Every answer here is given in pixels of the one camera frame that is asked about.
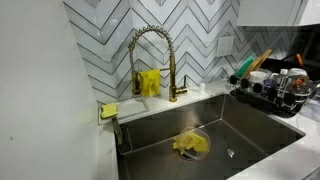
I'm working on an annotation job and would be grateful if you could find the clear bottle white cap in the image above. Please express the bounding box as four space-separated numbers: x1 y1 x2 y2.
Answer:
277 68 290 98

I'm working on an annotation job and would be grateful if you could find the dark water filter pitcher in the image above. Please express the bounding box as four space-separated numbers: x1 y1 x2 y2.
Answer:
285 25 320 73

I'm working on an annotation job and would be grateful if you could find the crumpled yellow cloth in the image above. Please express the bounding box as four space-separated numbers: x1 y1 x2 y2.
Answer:
172 130 210 154

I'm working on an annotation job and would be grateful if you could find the white cup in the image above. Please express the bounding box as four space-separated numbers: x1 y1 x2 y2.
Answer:
248 70 270 85

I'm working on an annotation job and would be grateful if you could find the metal sink caddy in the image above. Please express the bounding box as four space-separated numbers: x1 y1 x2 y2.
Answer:
111 115 134 155

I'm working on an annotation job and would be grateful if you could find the clear glass bowl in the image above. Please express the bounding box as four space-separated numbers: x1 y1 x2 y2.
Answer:
173 125 212 162

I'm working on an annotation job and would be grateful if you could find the white upper cabinet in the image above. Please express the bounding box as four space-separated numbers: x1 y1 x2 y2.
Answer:
236 0 320 28

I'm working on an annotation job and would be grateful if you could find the wooden paddle board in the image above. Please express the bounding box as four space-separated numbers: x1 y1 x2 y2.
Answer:
242 49 273 80

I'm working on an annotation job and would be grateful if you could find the stainless steel sink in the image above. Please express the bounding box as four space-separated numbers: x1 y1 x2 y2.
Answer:
114 93 306 180

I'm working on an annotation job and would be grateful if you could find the white sponge tray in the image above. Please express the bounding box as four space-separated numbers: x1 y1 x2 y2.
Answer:
97 96 151 126

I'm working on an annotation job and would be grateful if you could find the yellow sponge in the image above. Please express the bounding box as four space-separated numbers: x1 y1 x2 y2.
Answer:
100 102 119 120

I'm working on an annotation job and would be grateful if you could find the green plastic board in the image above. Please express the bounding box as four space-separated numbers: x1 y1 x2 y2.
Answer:
235 54 257 79

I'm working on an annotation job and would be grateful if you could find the metal dish rack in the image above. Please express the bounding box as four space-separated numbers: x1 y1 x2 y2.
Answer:
229 58 320 119

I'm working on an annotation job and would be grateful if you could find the yellow cloth on faucet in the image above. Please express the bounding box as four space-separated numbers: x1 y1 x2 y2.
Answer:
138 68 162 98

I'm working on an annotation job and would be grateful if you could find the gold spring faucet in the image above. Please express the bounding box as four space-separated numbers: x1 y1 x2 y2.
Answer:
128 24 188 103

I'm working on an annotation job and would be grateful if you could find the white lidded container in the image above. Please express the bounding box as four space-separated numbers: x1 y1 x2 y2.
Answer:
288 67 308 78

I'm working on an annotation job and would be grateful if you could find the clear jar orange label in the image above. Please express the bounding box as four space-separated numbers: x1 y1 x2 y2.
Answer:
290 75 313 101

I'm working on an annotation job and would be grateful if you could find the white wall outlet plate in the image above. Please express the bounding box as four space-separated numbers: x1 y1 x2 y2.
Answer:
216 35 235 58

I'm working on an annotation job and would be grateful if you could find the orange handled utensil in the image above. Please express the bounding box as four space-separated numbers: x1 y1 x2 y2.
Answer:
295 53 305 68

